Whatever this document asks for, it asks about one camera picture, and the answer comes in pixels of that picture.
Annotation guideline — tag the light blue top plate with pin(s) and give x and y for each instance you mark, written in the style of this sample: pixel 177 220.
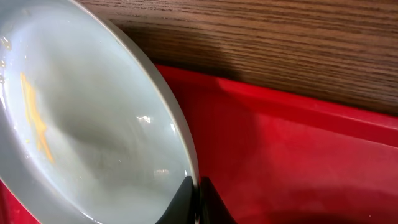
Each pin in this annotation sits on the light blue top plate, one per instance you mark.
pixel 90 130

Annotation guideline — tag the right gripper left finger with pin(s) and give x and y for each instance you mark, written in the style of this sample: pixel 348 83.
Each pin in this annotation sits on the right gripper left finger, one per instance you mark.
pixel 182 208

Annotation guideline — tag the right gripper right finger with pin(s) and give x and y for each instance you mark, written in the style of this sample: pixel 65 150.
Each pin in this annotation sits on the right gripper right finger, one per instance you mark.
pixel 212 209

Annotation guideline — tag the red plastic tray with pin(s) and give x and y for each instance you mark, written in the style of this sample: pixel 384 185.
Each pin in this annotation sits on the red plastic tray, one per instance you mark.
pixel 276 157

